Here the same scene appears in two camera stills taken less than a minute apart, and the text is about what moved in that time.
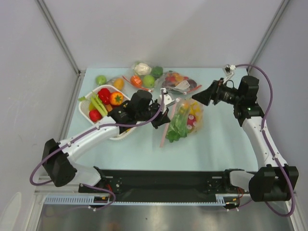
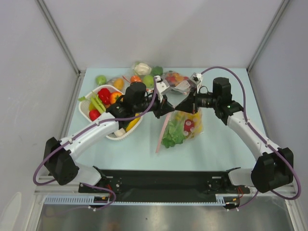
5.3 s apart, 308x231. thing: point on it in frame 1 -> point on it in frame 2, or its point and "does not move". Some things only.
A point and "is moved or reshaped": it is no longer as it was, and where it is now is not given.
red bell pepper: (104, 95) does not move
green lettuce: (177, 128) is moved or reshaped
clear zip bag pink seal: (186, 119) is moved or reshaped
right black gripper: (214, 92) -> (191, 103)
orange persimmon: (116, 98) does not move
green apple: (101, 80) does not move
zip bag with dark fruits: (176, 82) does not move
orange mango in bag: (119, 83) does not move
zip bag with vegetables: (144, 75) does not move
